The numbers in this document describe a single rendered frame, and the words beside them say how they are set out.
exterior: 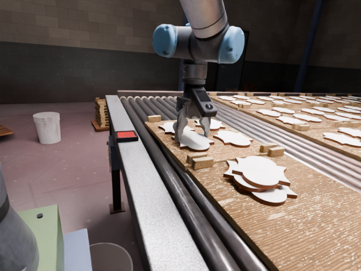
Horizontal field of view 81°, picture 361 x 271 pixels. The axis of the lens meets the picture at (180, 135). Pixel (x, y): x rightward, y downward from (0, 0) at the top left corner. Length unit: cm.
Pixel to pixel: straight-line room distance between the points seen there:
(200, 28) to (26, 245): 43
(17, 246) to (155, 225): 21
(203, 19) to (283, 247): 42
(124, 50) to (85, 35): 91
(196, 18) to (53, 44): 527
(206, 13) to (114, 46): 534
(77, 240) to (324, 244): 44
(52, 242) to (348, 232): 48
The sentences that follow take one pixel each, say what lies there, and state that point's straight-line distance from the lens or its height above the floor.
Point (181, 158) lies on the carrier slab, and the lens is 61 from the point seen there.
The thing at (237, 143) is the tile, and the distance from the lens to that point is 74.
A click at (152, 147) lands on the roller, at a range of 71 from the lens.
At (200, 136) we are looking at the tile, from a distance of 74.
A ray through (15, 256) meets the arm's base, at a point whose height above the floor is 100.
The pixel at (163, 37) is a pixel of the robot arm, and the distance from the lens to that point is 56.
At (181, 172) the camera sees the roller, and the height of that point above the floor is 91.
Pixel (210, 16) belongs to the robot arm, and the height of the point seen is 128.
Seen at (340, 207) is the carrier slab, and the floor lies 94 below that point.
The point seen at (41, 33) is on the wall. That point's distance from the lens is 566.
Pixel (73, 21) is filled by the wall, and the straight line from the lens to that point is 567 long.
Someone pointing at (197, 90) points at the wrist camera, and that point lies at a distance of 66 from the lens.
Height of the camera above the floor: 121
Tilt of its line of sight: 20 degrees down
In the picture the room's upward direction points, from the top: 4 degrees clockwise
